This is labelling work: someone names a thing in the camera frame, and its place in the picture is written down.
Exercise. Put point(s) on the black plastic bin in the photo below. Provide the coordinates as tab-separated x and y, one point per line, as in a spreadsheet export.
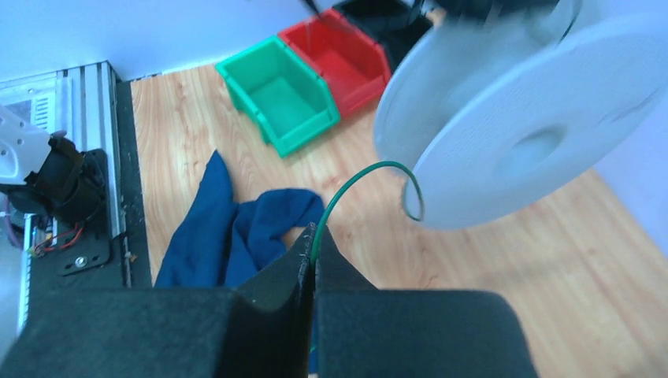
394	24

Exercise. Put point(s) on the green plastic bin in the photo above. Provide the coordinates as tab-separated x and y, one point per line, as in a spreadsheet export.
290	104

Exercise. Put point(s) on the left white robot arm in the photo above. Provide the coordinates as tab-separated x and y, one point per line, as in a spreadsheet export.
46	174

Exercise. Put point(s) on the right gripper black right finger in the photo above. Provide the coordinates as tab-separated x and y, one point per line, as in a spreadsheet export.
365	331

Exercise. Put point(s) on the aluminium rail frame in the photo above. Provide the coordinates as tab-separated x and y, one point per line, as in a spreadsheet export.
74	103

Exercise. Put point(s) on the red plastic bin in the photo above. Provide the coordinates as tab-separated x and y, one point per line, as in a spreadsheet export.
353	65

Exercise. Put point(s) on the blue cloth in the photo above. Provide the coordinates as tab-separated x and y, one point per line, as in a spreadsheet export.
224	243

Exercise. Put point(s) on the white cable spool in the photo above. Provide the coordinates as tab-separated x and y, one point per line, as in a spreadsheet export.
493	115

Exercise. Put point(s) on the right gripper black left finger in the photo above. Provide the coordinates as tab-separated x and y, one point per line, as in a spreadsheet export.
259	329

